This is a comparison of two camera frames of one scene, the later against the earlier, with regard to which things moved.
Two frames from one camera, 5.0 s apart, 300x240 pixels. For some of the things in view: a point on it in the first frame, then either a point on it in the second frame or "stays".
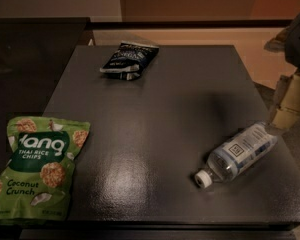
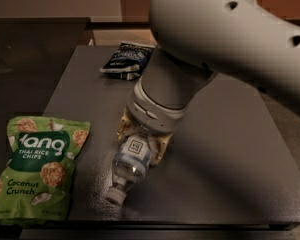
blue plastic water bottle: (235, 153) -> (129, 165)
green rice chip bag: (35, 184) stays
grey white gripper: (299, 45) -> (149, 115)
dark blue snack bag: (129, 60) stays
